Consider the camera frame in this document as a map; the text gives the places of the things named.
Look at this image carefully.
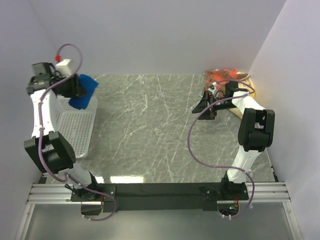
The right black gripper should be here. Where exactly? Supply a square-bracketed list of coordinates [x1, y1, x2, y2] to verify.
[191, 91, 237, 121]

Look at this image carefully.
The blue towel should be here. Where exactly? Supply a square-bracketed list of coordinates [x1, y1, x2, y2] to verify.
[68, 74, 99, 110]

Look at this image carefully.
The yellow cream towel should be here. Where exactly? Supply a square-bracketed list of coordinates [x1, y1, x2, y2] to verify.
[229, 71, 257, 118]

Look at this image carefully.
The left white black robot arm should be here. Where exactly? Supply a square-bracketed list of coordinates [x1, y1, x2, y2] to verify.
[24, 59, 101, 201]

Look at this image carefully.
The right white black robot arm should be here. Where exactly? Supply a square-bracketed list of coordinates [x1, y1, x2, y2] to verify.
[192, 79, 275, 200]

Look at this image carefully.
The white perforated plastic basket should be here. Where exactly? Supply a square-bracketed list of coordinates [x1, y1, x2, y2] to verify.
[55, 96, 98, 159]

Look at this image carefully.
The brown orange towel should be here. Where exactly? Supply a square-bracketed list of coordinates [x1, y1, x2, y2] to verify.
[200, 69, 238, 98]

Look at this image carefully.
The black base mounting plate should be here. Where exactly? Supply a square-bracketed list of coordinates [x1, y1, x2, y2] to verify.
[70, 182, 249, 213]

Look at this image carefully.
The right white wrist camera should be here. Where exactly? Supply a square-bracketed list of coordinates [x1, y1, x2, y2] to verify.
[208, 82, 218, 96]

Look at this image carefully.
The aluminium rail frame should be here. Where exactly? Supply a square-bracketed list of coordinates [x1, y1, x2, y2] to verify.
[14, 73, 301, 240]

